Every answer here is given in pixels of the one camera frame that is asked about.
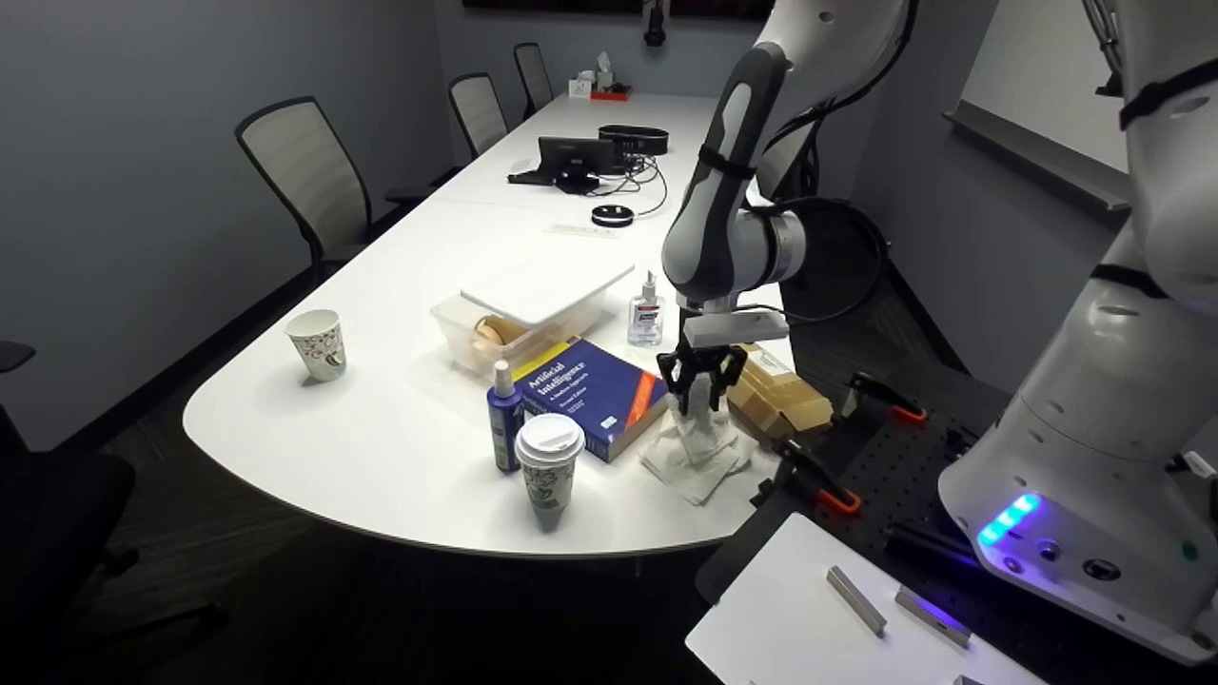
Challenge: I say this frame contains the open patterned paper cup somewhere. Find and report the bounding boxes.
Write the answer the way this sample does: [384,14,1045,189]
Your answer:
[281,306,355,387]

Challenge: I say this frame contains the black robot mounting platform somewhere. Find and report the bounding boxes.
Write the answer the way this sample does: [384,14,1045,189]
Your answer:
[692,375,1218,685]

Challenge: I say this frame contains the wall whiteboard ledge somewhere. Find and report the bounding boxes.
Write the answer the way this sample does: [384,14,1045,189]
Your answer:
[943,61,1132,212]

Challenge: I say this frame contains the clear container with white lid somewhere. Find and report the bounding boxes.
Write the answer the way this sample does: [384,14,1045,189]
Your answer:
[429,261,640,380]

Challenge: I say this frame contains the grey marker bar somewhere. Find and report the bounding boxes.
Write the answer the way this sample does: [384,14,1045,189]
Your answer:
[822,564,891,639]
[891,586,973,656]

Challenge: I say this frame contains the black power box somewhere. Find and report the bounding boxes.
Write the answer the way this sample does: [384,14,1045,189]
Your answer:
[596,123,672,158]

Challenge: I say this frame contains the black office chair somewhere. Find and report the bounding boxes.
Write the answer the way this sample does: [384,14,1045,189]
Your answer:
[0,339,145,661]

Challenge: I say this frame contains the brown cardboard box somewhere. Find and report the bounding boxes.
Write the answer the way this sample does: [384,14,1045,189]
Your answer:
[721,341,838,450]

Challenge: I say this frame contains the black table cables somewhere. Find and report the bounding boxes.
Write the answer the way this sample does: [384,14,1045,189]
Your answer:
[592,147,677,212]

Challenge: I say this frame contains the blue box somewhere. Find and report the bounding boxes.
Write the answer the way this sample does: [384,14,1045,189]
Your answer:
[516,333,672,463]

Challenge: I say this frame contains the clear hand sanitizer bottle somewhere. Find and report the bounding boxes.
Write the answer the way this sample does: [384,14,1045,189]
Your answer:
[624,266,668,351]

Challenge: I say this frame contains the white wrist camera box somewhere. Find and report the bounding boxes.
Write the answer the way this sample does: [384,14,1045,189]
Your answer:
[682,308,792,351]

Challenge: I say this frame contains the white board sheet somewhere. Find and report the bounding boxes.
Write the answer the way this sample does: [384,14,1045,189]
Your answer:
[682,511,1049,685]

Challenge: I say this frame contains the black conference tablet stand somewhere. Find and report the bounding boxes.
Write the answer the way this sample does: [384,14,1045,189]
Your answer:
[506,129,624,196]

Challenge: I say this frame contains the paper cup with white lid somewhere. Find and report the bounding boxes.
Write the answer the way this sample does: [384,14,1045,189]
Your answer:
[508,410,589,533]

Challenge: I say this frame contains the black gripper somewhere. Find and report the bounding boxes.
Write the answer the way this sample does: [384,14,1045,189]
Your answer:
[654,339,750,420]

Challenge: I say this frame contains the black orange clamp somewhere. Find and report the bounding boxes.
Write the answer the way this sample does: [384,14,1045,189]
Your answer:
[841,368,931,431]
[758,434,866,520]

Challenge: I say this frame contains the black wall screen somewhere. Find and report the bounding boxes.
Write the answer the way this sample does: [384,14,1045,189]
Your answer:
[460,0,776,23]

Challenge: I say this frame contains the blue spray bottle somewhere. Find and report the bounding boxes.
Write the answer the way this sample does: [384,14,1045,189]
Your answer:
[484,359,531,477]

